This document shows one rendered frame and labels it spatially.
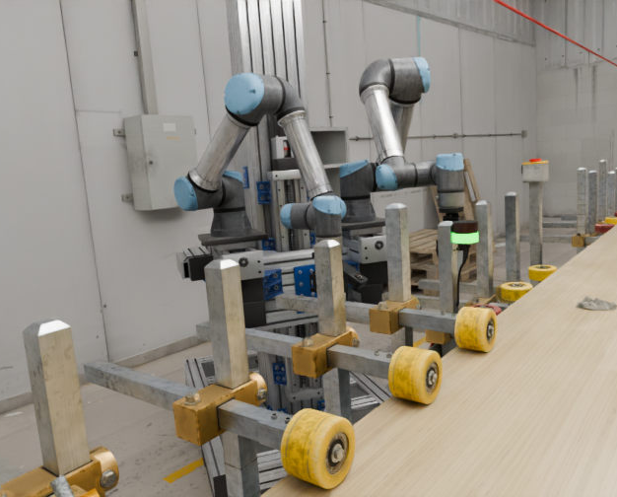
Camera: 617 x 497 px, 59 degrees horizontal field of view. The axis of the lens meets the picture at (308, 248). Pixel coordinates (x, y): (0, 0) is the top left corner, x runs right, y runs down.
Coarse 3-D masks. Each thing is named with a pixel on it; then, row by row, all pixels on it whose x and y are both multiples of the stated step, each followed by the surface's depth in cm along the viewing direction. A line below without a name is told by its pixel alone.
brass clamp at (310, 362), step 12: (312, 336) 96; (324, 336) 96; (336, 336) 95; (348, 336) 97; (300, 348) 91; (312, 348) 90; (324, 348) 91; (300, 360) 91; (312, 360) 90; (324, 360) 91; (300, 372) 92; (312, 372) 90; (324, 372) 92
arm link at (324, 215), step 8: (320, 200) 147; (328, 200) 147; (336, 200) 148; (312, 208) 151; (320, 208) 148; (328, 208) 147; (336, 208) 148; (312, 216) 150; (320, 216) 148; (328, 216) 147; (336, 216) 148; (312, 224) 151; (320, 224) 148; (328, 224) 148; (336, 224) 148; (320, 232) 149; (328, 232) 148; (336, 232) 149
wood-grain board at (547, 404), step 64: (576, 256) 181; (512, 320) 119; (576, 320) 116; (448, 384) 89; (512, 384) 87; (576, 384) 85; (384, 448) 71; (448, 448) 70; (512, 448) 68; (576, 448) 67
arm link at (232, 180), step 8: (224, 176) 190; (232, 176) 190; (240, 176) 194; (224, 184) 188; (232, 184) 190; (240, 184) 193; (224, 192) 187; (232, 192) 190; (240, 192) 193; (224, 200) 189; (232, 200) 191; (240, 200) 194; (216, 208) 193; (224, 208) 191
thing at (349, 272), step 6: (342, 264) 150; (348, 264) 151; (348, 270) 149; (354, 270) 150; (348, 276) 147; (354, 276) 147; (360, 276) 147; (348, 282) 148; (354, 282) 147; (360, 282) 146; (366, 282) 148
